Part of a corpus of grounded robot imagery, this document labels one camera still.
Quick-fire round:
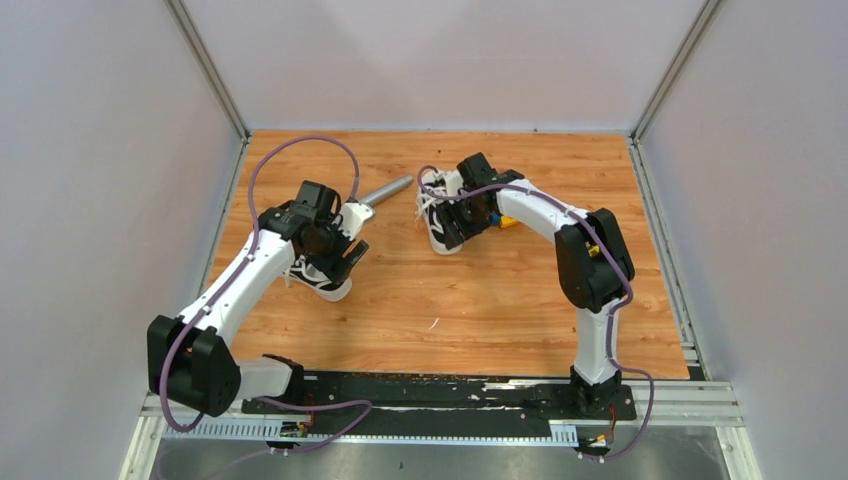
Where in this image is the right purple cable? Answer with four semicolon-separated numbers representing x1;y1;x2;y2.
415;165;657;463

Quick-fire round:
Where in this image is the grey metal cylinder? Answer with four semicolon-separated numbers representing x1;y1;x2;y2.
360;175;413;208

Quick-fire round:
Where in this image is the aluminium frame rail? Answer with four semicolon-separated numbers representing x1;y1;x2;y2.
142;371;761;479

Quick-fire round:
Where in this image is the yellow toy handle piece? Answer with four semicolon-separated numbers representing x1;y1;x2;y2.
498;216;520;229

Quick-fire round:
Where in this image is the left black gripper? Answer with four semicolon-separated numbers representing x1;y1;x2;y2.
304;213;368;284

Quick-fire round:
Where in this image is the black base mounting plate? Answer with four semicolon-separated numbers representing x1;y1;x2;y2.
242;372;637;445

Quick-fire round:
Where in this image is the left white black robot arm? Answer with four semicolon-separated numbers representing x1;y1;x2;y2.
147;181;375;417

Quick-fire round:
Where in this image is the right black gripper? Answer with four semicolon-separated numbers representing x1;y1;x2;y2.
437;192;494;251

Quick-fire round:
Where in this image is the black white sneaker with laces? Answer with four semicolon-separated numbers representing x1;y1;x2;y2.
416;169;463;255

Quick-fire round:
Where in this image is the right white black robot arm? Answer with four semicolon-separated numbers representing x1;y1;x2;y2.
416;153;635;418

